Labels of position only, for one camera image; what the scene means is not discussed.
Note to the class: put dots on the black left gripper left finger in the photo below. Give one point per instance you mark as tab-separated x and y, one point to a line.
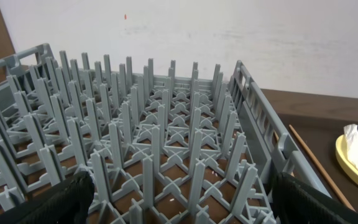
66	202

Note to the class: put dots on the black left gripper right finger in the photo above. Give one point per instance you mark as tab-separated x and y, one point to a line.
297	202

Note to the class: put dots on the yellow plastic plate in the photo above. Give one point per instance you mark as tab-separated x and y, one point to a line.
347	167

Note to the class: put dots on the wooden chopstick right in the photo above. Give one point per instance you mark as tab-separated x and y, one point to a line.
322	170

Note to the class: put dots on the dark brown serving tray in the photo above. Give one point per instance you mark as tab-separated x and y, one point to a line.
319	120

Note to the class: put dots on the grey plastic dish rack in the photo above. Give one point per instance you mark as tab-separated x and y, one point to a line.
159	149

